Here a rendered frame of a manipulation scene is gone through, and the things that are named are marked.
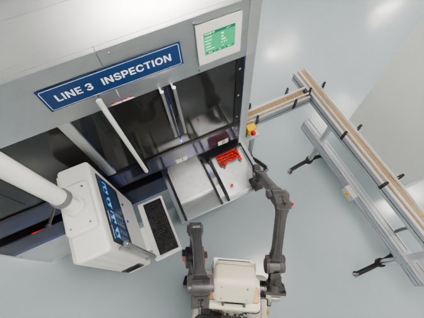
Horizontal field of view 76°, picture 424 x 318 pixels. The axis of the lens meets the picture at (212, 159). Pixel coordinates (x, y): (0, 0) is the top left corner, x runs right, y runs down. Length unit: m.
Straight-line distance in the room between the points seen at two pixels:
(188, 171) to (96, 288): 1.54
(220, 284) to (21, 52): 1.29
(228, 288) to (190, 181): 0.93
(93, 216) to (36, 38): 0.77
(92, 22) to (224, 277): 1.26
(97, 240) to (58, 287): 1.87
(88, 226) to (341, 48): 3.94
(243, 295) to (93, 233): 0.77
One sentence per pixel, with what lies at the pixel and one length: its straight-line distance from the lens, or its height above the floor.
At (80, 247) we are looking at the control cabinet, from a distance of 1.43.
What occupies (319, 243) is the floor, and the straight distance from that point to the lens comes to 2.98.
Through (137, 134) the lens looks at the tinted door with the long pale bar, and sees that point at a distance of 1.59.
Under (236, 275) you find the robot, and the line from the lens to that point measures 1.43.
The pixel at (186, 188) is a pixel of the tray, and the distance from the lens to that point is 2.06.
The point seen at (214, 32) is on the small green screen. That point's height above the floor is 2.01.
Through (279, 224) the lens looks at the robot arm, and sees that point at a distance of 1.43.
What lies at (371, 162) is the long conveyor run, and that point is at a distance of 2.30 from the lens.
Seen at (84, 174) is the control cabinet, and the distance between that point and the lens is 1.54.
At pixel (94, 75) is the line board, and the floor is 2.01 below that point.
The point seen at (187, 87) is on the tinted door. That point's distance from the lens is 1.44.
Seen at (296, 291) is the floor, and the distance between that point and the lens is 2.88.
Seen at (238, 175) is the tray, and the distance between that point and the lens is 2.08.
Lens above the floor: 2.80
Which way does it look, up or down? 64 degrees down
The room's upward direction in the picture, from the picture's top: 6 degrees counter-clockwise
